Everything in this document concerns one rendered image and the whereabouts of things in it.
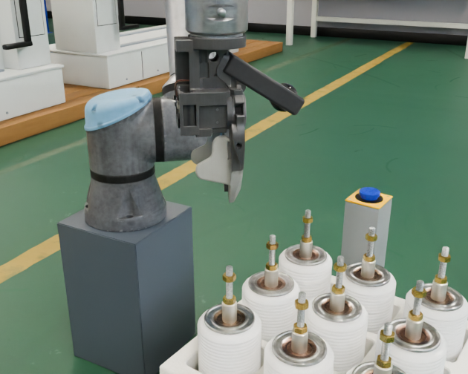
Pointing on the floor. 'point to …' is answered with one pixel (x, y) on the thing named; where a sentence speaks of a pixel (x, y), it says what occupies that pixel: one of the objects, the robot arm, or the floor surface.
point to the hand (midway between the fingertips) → (234, 186)
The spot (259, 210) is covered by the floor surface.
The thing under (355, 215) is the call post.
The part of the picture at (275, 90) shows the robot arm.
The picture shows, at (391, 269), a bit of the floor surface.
